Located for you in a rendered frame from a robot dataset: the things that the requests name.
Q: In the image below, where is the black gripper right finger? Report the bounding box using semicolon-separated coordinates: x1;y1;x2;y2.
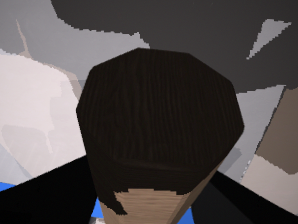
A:
190;171;298;224

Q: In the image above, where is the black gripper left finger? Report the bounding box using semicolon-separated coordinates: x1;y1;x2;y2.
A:
0;155;98;224

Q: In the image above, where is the blue flat strip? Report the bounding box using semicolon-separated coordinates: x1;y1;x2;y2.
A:
0;181;194;224

